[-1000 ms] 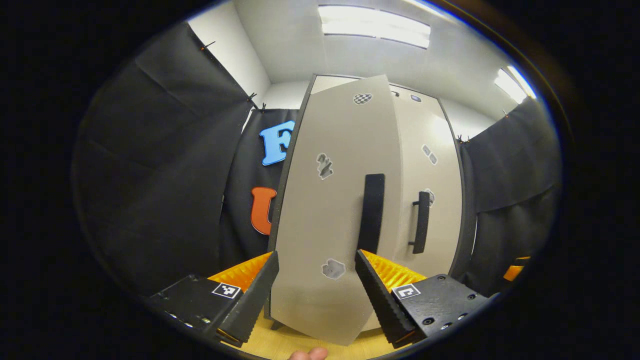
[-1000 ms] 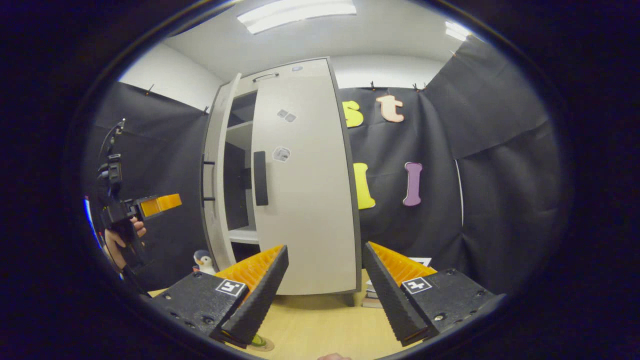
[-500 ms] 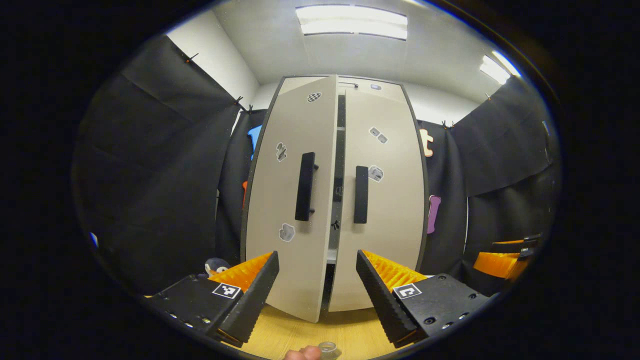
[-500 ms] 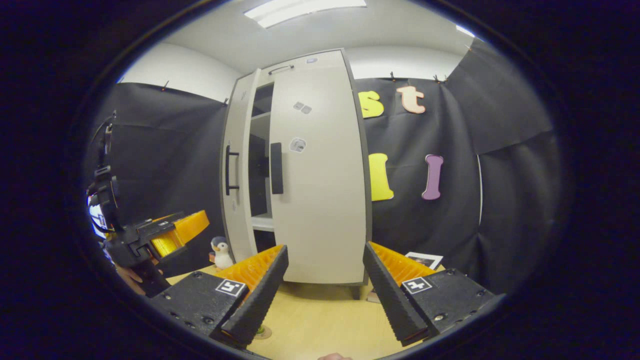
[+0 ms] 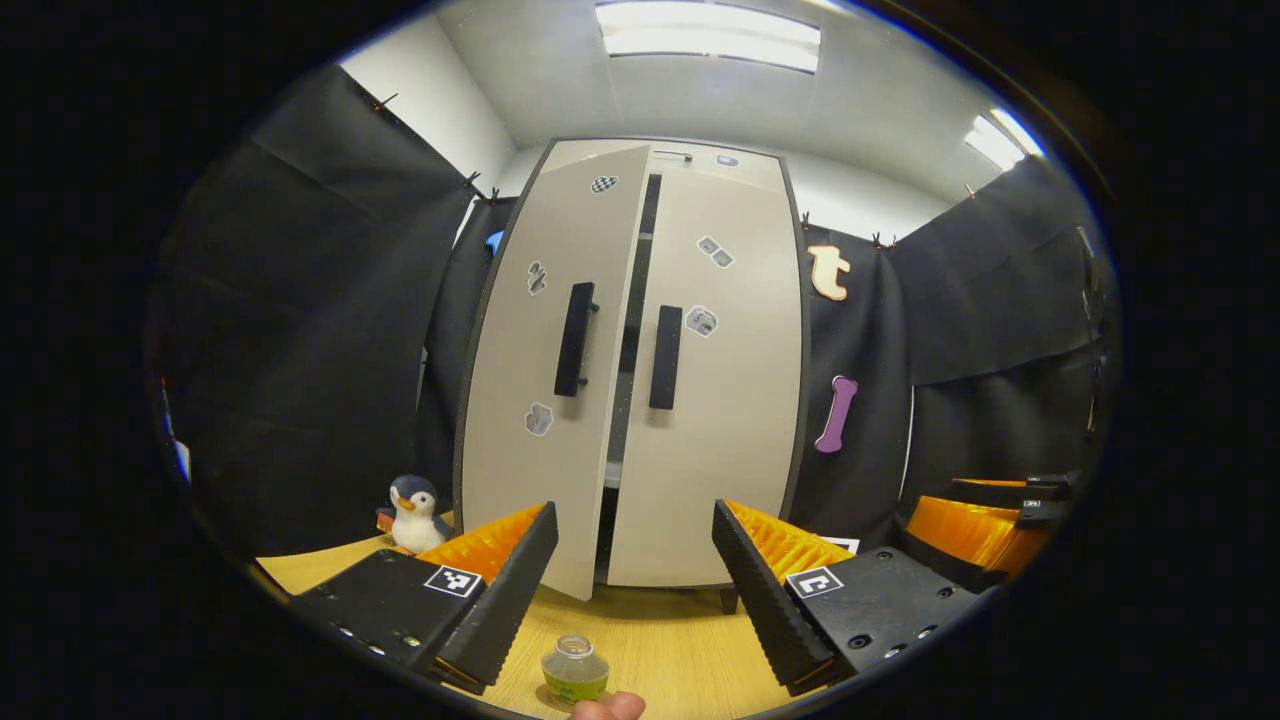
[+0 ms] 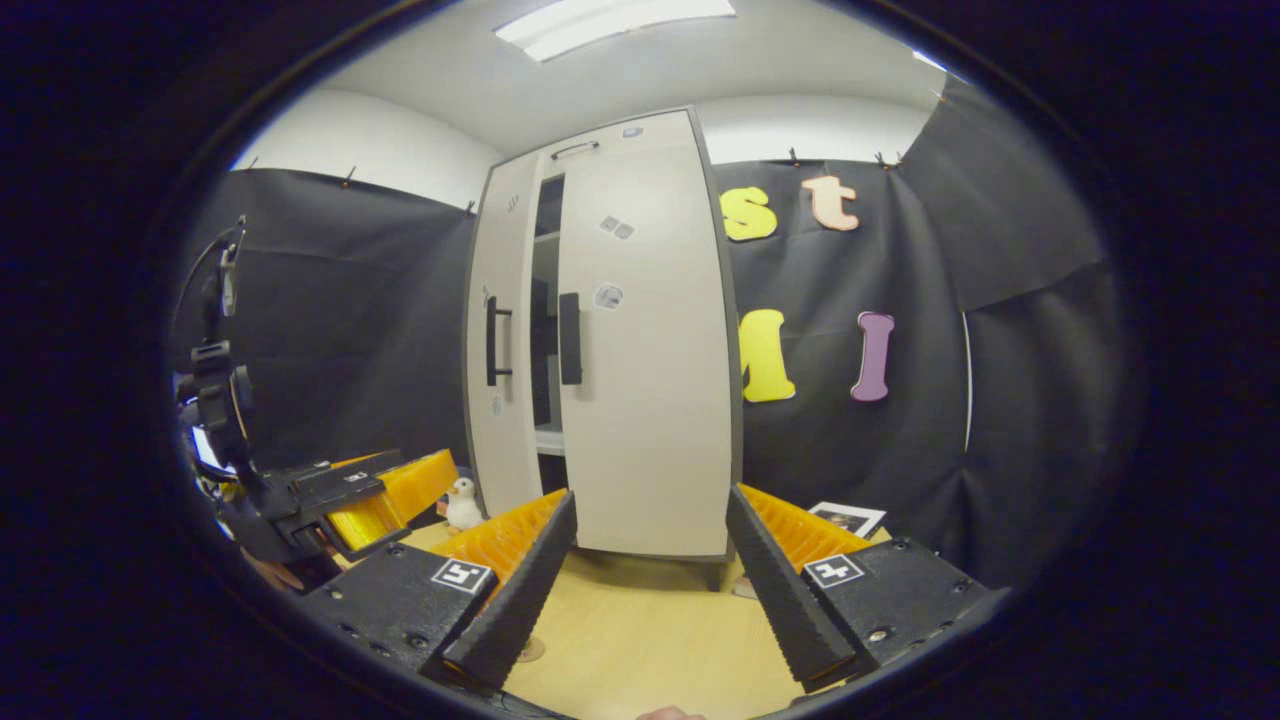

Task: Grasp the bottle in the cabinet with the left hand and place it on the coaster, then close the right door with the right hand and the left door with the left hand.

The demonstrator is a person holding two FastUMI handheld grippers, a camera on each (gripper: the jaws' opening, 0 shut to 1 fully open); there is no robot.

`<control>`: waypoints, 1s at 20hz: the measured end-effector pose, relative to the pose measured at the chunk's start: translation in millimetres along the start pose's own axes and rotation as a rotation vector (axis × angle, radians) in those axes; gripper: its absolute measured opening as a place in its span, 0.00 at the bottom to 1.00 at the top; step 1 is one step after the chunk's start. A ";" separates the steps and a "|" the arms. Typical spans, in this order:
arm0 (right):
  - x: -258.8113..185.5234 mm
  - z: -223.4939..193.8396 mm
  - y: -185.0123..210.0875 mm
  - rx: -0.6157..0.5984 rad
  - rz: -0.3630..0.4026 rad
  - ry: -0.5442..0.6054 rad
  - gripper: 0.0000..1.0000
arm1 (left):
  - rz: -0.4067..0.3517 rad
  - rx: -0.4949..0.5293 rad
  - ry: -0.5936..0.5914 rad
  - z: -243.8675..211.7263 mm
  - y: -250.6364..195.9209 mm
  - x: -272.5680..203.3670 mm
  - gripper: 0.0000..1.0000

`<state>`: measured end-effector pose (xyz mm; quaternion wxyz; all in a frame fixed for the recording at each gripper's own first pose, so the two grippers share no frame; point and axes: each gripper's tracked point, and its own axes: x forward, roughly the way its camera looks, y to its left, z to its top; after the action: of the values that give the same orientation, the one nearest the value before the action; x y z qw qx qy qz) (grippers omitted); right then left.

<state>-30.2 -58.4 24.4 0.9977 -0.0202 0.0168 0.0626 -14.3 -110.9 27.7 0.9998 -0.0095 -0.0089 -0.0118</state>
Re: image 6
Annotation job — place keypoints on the small ceiling light panel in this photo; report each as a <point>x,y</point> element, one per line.
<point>928,60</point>

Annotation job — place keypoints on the white duck toy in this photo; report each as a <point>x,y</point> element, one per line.
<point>463,505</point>

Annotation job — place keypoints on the white blue object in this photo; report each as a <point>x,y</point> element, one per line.
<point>205,450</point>

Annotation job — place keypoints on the white photo card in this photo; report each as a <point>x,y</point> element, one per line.
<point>848,518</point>

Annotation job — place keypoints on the white grey cabinet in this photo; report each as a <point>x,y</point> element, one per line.
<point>548,440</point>

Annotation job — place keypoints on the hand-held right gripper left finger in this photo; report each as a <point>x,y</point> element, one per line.
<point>520,600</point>

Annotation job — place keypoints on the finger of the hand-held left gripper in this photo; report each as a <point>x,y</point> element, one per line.
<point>410,485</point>

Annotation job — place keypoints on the large ceiling light panel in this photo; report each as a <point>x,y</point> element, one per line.
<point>610,20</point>

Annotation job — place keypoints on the small brown object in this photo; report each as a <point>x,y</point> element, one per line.
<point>746,588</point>

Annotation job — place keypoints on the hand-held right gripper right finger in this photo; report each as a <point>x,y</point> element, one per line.
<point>780,600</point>

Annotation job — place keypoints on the round brown coaster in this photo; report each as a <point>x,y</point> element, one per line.
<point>532,650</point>

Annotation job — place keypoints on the black backdrop cloth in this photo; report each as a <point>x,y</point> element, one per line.
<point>1000,420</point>

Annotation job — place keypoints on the white cabinet door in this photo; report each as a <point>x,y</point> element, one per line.
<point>650,400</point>
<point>505,450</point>

